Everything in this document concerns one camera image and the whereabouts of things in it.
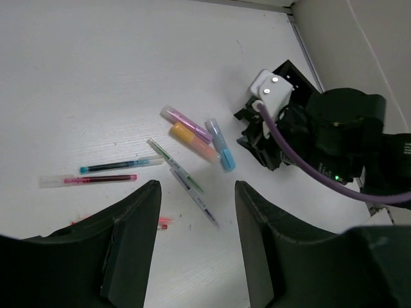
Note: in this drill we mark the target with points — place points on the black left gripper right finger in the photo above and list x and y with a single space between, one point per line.
291 263

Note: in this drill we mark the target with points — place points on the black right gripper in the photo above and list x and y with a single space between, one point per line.
337 132

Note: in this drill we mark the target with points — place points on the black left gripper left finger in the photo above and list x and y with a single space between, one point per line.
101 261

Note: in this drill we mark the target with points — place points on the blue highlighter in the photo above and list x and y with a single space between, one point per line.
220 145

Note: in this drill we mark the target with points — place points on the orange highlighter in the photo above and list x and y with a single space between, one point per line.
194 142

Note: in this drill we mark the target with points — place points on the purple pink highlighter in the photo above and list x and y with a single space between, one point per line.
174 116

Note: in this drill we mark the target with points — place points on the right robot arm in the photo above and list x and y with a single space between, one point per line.
388 182

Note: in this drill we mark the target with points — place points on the black desk organizer box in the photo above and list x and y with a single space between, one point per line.
303 90

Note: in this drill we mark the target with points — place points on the red gel pen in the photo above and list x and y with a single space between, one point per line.
163 222

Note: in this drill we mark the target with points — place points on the blue ink refill pen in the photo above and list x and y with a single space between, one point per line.
141 162

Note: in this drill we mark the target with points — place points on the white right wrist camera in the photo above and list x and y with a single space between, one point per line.
271 90

